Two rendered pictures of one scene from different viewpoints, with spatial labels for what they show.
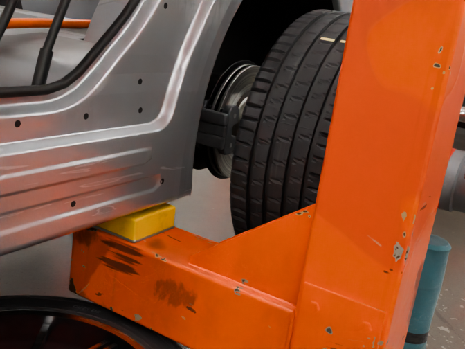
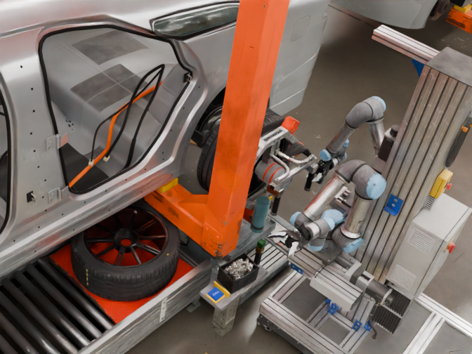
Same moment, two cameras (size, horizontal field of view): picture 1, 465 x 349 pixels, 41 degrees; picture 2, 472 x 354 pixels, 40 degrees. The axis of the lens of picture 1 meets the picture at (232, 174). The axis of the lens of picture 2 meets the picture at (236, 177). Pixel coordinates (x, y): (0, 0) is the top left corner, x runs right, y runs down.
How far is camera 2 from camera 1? 2.87 m
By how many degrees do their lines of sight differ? 26
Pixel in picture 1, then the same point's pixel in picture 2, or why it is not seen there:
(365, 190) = (217, 206)
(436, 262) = (263, 208)
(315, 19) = not seen: hidden behind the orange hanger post
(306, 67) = not seen: hidden behind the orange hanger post
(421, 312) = (258, 221)
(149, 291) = (166, 208)
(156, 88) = (168, 151)
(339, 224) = (211, 211)
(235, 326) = (189, 226)
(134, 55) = (160, 147)
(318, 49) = not seen: hidden behind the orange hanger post
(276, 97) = (210, 153)
